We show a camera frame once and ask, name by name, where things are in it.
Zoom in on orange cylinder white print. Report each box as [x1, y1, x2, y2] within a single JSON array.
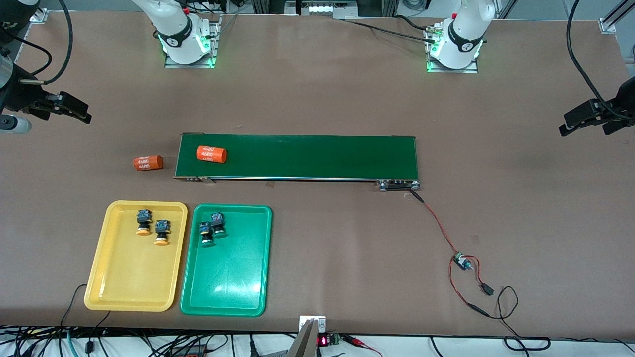
[[133, 155, 164, 171], [196, 145, 228, 164]]

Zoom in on yellow push button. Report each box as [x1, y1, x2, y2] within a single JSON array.
[[153, 220, 171, 246], [136, 209, 153, 237]]

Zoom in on yellow plastic tray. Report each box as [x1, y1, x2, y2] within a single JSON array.
[[83, 200, 189, 313]]

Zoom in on green conveyor belt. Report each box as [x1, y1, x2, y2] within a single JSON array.
[[173, 132, 421, 192]]

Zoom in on green plastic tray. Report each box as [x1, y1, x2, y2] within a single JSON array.
[[180, 204, 273, 317]]

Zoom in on white light bar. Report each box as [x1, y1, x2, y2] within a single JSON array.
[[285, 0, 359, 16]]

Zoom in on silver mounting plate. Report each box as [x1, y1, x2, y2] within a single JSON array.
[[299, 315, 327, 334]]

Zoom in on red clip lead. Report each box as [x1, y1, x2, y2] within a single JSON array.
[[342, 335, 385, 357]]

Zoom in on grey metal beam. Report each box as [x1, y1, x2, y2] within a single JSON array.
[[286, 319, 319, 357]]

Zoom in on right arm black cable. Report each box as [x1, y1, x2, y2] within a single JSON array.
[[0, 0, 74, 85]]

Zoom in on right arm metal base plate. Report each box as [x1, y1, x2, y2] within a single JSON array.
[[164, 14, 222, 69]]

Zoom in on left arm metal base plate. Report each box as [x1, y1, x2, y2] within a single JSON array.
[[426, 22, 479, 74]]

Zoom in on red black twisted wire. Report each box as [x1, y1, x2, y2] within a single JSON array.
[[410, 190, 459, 257]]

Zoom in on red wire black connector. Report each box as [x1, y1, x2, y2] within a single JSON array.
[[448, 254, 497, 319]]

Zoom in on thin black looped cable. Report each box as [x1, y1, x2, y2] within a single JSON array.
[[489, 285, 551, 353]]

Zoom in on thick black cable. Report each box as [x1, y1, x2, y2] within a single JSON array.
[[342, 14, 440, 45]]

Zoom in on black cable inline connector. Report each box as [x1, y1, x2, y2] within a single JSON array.
[[85, 310, 112, 353]]

